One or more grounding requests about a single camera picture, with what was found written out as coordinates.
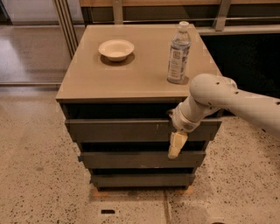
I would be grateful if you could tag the grey top drawer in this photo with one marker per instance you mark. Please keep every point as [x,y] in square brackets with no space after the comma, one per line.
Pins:
[119,130]

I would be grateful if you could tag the grey drawer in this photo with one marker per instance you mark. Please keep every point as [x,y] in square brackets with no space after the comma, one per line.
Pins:
[142,180]
[141,160]
[119,130]

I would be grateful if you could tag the clear plastic water bottle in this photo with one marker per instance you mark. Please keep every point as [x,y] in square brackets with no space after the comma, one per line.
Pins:
[180,46]

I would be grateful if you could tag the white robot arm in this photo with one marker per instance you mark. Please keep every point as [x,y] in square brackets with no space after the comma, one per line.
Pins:
[208,94]

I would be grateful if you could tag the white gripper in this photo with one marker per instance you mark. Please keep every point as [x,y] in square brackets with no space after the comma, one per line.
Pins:
[183,122]

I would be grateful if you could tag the grey bottom drawer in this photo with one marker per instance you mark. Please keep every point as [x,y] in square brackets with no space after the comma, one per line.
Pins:
[142,180]

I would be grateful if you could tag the grey middle drawer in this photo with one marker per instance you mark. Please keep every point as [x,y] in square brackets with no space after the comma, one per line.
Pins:
[141,160]

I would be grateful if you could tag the grey three-drawer cabinet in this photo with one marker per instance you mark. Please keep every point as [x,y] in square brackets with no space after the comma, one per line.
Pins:
[136,88]

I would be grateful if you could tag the white ceramic bowl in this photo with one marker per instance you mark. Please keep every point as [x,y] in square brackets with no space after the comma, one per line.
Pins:
[116,49]

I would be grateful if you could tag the metal shelf frame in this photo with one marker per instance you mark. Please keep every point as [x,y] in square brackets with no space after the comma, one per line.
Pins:
[211,17]

